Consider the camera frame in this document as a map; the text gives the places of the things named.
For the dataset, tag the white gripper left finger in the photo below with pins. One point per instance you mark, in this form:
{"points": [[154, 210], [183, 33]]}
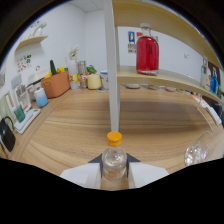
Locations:
{"points": [[85, 175]]}

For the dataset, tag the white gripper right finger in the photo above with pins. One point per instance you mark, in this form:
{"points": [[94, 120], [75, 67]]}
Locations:
{"points": [[145, 173]]}

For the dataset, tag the clear bottle with orange cap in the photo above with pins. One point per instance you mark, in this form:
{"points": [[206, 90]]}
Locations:
{"points": [[114, 163]]}

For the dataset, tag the blue and white cup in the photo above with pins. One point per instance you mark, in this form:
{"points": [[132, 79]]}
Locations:
{"points": [[41, 98]]}

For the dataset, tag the green cup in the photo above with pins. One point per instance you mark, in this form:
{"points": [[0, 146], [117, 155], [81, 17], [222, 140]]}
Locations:
{"points": [[19, 114]]}

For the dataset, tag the clear drinking glass with ice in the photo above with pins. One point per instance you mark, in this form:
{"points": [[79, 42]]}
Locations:
{"points": [[197, 151]]}

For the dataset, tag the white tray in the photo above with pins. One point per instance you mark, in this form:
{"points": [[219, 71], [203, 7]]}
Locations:
{"points": [[28, 120]]}

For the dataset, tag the black kettle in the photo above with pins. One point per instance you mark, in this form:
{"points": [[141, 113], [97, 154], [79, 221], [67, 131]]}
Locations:
{"points": [[6, 135]]}

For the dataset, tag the yellow mug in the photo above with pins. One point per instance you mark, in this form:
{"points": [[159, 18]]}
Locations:
{"points": [[94, 81]]}

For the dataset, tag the orange storage basket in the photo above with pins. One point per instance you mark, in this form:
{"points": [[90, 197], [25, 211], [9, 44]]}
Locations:
{"points": [[56, 85]]}

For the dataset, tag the two-tier wooden shelf rack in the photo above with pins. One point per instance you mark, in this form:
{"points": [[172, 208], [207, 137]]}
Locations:
{"points": [[115, 83]]}

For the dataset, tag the green potted plant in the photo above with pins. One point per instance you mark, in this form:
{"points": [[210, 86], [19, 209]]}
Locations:
{"points": [[91, 69]]}

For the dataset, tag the white vase with flowers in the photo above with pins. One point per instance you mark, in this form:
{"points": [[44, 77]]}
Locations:
{"points": [[72, 65]]}

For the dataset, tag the red liquid bottle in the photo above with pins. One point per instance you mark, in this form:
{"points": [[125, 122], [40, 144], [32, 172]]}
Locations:
{"points": [[147, 53]]}

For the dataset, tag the white figurine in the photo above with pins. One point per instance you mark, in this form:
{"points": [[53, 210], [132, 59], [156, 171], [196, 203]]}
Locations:
{"points": [[39, 29]]}

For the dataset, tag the wall posters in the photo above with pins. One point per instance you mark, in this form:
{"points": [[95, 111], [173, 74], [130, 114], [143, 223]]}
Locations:
{"points": [[132, 43]]}

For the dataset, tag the wooden wall shelf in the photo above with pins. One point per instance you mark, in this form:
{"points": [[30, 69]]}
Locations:
{"points": [[31, 40]]}

